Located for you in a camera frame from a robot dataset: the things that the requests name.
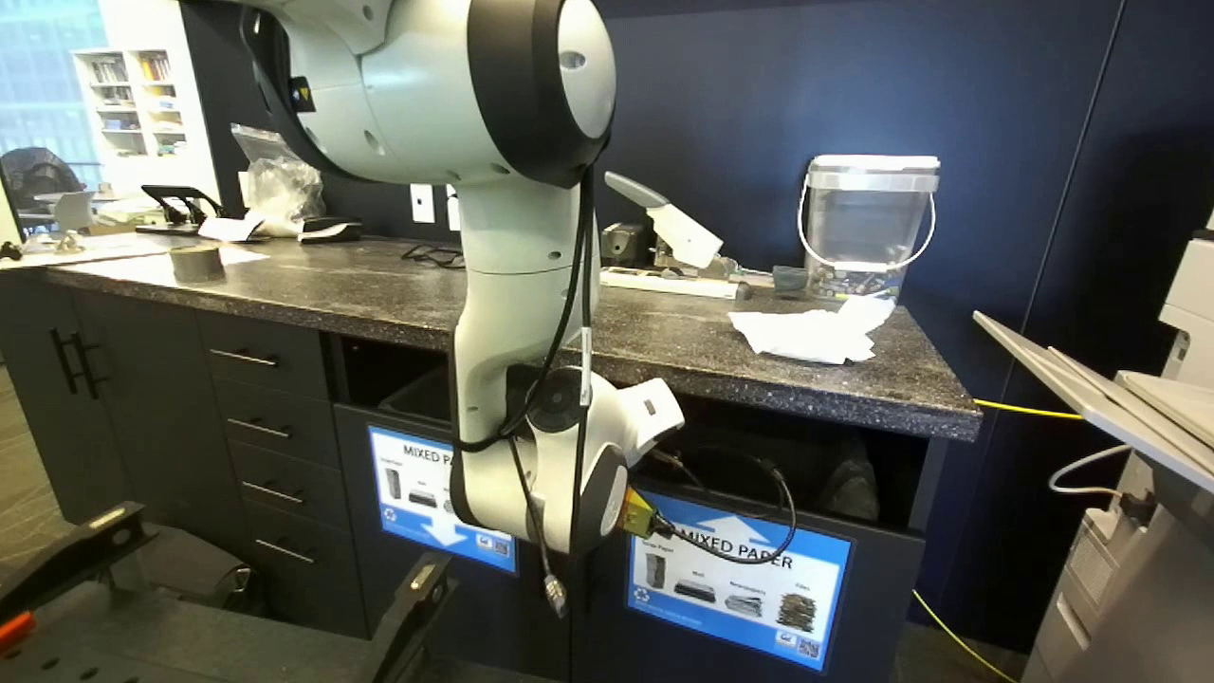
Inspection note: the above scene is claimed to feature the large creased white paper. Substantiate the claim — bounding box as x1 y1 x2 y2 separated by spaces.
724 298 892 372

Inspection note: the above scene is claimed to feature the dark bin door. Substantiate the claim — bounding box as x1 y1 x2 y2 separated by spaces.
335 404 577 678
564 461 929 683

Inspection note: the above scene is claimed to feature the small dark grey device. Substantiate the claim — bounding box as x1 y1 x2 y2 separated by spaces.
594 222 652 274

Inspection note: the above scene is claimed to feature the small grey box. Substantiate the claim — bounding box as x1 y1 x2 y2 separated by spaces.
770 261 816 305

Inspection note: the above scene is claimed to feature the blue sign, arrow under text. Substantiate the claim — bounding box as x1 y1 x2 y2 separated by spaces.
365 422 521 579

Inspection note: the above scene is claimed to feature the blue sign, arrow over text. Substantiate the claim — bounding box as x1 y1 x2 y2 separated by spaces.
626 487 852 677

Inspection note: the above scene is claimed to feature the clear plastic bucket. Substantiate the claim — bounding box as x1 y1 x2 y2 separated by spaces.
794 154 943 310

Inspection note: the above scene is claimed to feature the black and white flat object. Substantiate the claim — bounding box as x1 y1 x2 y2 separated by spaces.
295 218 365 248

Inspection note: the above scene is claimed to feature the clear plastic zip bag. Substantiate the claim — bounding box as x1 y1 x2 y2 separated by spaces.
227 123 335 240

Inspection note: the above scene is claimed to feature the white paper stack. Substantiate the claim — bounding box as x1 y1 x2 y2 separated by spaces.
198 212 268 248

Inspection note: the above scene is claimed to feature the black desk stand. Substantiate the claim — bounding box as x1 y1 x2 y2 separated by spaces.
135 181 227 240

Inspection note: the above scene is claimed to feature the dark cabinet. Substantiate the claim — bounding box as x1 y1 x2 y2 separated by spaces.
0 271 943 683

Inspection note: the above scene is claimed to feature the large flat white sheet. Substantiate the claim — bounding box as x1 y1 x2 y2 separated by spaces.
22 233 273 274

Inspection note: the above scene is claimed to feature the white cubby shelf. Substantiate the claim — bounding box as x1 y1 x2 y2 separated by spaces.
72 41 193 166

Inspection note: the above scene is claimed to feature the large white printer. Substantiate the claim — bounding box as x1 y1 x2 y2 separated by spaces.
966 212 1214 683

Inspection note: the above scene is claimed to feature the black domed object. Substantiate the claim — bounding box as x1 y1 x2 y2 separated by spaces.
0 146 89 240

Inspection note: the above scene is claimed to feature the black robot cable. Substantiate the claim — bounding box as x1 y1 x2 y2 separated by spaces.
452 165 803 623

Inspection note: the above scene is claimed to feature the gold wrist camera bar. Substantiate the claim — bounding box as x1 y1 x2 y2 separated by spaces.
615 487 663 542

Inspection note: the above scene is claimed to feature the thin black cable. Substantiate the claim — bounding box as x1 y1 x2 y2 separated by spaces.
397 240 462 274

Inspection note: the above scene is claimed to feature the metal drawer handle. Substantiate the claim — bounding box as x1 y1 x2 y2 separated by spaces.
204 345 279 372
249 537 318 568
225 415 295 446
239 479 308 509

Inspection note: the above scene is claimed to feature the yellow cable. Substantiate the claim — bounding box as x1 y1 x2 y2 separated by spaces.
908 396 1092 683

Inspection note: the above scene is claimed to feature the white cable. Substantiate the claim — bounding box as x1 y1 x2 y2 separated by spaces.
1043 439 1138 506

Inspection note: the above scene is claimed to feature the black vertical cabinet handle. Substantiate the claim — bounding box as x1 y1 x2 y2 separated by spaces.
50 328 79 400
72 329 105 404

